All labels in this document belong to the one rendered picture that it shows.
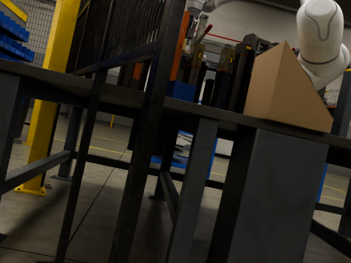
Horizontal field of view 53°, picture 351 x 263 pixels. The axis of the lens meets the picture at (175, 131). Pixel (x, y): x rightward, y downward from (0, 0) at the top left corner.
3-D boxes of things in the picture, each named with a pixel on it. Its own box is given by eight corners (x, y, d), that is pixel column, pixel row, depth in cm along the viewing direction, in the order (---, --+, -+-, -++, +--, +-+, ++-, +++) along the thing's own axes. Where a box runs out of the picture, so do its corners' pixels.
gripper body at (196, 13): (202, 11, 203) (199, 27, 203) (196, 14, 210) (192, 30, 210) (191, 7, 200) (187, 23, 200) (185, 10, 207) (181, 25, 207)
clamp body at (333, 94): (324, 144, 239) (336, 92, 239) (338, 146, 228) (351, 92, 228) (316, 142, 236) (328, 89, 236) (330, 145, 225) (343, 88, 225)
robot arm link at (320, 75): (314, 102, 153) (355, 74, 154) (314, 73, 139) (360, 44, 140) (290, 81, 163) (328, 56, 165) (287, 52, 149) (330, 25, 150)
